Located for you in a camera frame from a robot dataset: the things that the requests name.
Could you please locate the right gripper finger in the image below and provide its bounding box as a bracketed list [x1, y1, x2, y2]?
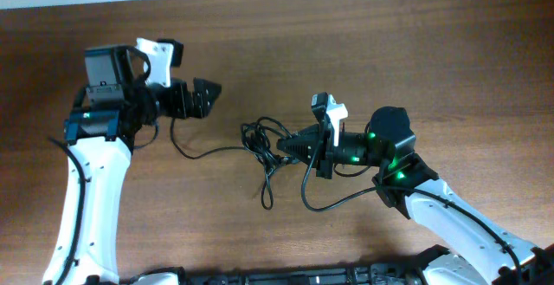
[277, 137, 319, 166]
[284, 124, 320, 145]

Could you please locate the black cable bundle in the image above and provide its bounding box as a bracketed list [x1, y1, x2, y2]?
[169, 115, 300, 211]

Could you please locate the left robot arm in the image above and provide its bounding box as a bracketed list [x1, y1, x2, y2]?
[42, 38, 222, 284]

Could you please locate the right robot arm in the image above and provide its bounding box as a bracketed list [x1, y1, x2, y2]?
[277, 107, 553, 284]

